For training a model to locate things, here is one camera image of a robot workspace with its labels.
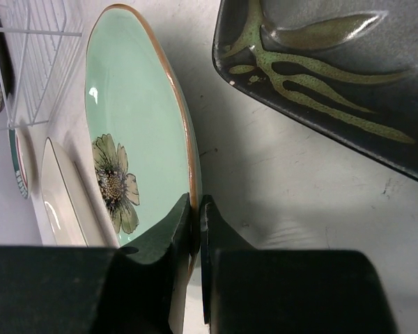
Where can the white wire dish rack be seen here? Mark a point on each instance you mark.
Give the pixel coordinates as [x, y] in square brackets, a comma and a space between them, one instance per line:
[43, 39]

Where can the round white green-rimmed plate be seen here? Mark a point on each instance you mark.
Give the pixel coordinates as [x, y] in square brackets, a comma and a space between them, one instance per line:
[22, 156]

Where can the black floral plate right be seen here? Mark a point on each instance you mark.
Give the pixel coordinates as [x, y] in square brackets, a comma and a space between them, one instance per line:
[346, 69]

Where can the white rectangular plate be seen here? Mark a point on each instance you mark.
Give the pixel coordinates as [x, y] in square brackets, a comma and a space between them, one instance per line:
[69, 209]

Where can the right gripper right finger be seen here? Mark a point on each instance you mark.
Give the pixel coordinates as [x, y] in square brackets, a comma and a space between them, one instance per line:
[247, 290]

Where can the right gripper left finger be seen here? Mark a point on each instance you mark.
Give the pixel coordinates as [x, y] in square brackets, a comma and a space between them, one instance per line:
[138, 288]

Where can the mint green round flower plate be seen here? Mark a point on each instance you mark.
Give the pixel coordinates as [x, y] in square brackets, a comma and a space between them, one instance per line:
[145, 154]

